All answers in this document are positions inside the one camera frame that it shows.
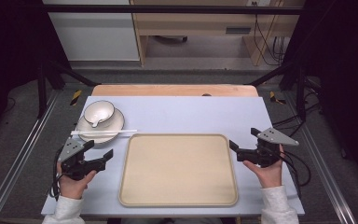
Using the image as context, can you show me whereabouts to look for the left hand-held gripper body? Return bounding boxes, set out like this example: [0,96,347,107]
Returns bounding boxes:
[57,137,90,182]

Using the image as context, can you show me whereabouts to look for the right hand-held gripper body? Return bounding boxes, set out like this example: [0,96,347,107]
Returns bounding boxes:
[245,127,300,169]

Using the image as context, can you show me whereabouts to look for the person's right hand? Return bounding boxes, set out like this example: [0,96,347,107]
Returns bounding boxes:
[242,144,285,189]

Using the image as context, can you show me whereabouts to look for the person's left hand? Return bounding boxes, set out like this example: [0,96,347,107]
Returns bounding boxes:
[56,161,98,201]

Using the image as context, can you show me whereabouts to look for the white chopstick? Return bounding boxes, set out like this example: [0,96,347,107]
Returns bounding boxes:
[70,129,138,134]

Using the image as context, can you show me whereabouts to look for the white ceramic plate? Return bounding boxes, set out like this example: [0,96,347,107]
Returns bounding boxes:
[76,106,126,145]

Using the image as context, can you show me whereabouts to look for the white ceramic bowl dark rim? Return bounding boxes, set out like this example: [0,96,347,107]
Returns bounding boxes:
[83,99,117,129]

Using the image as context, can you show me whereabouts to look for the yellow black tape strip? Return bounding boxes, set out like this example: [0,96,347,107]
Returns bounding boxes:
[268,91,287,105]
[70,89,83,107]

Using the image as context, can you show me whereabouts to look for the black metal stand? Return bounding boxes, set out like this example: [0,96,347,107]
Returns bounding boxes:
[36,58,101,119]
[244,59,310,123]

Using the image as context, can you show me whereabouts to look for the beige rectangular tray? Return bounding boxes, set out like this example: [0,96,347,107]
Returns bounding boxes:
[117,133,240,208]

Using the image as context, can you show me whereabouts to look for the wooden table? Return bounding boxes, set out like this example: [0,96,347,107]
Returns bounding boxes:
[90,83,259,98]

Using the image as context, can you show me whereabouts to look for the black curtain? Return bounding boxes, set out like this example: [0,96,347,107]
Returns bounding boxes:
[282,0,358,185]
[0,0,73,147]

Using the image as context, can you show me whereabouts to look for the white cabinet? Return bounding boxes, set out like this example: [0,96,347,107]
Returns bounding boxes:
[42,0,141,63]

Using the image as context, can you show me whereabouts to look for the light wooden desk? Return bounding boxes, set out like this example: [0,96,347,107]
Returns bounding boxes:
[130,0,306,67]

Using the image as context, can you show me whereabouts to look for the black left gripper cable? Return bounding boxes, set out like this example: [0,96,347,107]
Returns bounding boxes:
[48,147,64,202]

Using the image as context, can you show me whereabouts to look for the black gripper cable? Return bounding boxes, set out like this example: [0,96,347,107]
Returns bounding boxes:
[279,148,312,189]
[48,147,64,202]

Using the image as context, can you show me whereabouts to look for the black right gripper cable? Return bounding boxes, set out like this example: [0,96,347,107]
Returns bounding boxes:
[279,148,312,189]

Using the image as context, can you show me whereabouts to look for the aluminium rail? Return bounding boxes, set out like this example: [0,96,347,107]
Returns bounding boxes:
[282,92,358,224]
[0,90,61,224]

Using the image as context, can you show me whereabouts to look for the black floor cables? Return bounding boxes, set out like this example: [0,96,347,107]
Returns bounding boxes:
[272,77,324,138]

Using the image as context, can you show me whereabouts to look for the bundle of black hanging cables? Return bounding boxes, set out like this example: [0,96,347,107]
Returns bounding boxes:
[253,13,287,67]

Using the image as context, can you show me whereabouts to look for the black horizontal frame bar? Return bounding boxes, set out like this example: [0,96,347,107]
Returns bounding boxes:
[41,4,304,15]

